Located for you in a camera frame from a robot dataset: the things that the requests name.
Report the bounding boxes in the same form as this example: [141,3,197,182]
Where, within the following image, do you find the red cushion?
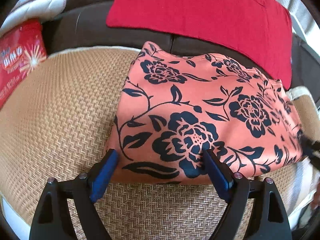
[106,0,292,88]

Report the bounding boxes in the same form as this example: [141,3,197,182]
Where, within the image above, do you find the woven straw mat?
[1,47,319,239]

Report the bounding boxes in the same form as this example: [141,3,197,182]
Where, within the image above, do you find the beige dotted curtain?
[277,0,319,54]

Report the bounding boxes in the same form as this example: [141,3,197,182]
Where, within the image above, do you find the red printed bag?
[1,19,47,106]

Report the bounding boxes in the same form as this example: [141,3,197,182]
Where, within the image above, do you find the white padded cloth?
[1,0,67,37]

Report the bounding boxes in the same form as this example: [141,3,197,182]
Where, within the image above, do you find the orange floral garment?
[106,42,302,185]

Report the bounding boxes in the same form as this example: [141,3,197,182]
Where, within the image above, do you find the dark brown sofa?
[43,0,319,94]

